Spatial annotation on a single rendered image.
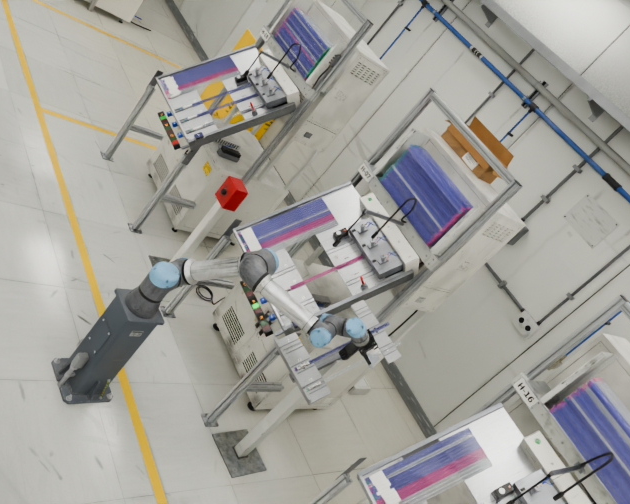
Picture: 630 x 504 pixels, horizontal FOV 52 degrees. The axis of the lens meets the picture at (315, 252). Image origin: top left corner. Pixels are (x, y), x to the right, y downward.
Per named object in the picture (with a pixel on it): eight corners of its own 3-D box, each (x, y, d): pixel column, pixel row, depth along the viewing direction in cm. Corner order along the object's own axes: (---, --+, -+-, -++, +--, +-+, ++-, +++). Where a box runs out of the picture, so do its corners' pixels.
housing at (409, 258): (404, 279, 326) (405, 264, 314) (359, 214, 353) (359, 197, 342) (418, 273, 327) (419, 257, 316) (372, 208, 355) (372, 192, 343)
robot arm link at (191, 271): (153, 265, 279) (264, 252, 258) (172, 257, 293) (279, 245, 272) (159, 291, 281) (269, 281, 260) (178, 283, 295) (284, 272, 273)
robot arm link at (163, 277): (134, 284, 270) (150, 262, 265) (153, 276, 282) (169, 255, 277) (153, 304, 269) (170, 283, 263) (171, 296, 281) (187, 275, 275)
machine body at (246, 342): (247, 415, 358) (315, 347, 333) (206, 319, 397) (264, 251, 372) (323, 414, 405) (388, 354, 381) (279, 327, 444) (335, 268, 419)
